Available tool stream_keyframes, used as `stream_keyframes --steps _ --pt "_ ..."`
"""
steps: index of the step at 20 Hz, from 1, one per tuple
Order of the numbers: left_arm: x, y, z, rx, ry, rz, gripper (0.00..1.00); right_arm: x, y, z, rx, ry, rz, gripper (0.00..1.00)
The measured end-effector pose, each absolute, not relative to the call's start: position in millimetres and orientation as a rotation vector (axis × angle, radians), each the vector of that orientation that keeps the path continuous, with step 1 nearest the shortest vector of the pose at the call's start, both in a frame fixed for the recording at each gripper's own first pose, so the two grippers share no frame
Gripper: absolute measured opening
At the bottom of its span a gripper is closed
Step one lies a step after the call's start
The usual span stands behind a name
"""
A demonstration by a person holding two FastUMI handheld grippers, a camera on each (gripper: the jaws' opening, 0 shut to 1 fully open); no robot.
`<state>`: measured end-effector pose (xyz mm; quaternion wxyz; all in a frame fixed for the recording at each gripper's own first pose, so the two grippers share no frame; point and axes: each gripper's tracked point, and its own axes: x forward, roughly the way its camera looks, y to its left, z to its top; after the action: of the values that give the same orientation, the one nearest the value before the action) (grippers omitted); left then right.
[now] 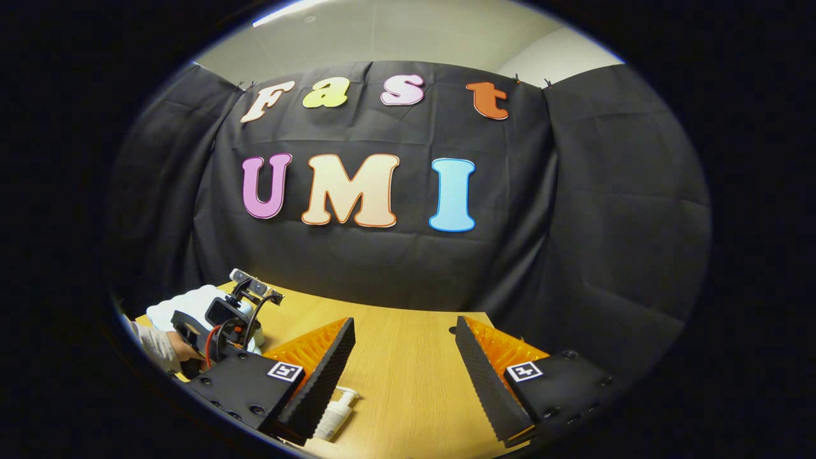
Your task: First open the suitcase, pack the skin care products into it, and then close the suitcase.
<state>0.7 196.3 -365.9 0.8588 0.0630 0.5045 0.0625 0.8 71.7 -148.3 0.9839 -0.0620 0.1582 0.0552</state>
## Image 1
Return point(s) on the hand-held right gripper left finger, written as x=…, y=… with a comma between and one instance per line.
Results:
x=322, y=389

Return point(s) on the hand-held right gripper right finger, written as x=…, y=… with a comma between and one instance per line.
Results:
x=488, y=389

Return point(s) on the white pump bottle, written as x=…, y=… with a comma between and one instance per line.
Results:
x=335, y=414

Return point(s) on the pale blue suitcase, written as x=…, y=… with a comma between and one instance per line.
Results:
x=182, y=303

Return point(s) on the black backdrop cloth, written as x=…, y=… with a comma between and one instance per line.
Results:
x=574, y=223

